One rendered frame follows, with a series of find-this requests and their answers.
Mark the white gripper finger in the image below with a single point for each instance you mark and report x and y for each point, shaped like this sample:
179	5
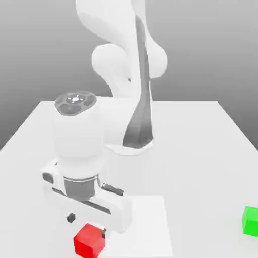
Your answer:
103	232

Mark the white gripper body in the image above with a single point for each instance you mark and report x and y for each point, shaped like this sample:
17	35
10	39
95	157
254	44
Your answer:
117	213

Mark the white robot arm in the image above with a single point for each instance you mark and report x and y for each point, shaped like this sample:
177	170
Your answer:
78	137

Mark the small red cube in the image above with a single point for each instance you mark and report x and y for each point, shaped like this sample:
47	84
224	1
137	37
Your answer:
88	241

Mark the small green cube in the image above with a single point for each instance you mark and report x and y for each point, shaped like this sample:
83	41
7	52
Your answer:
251	221

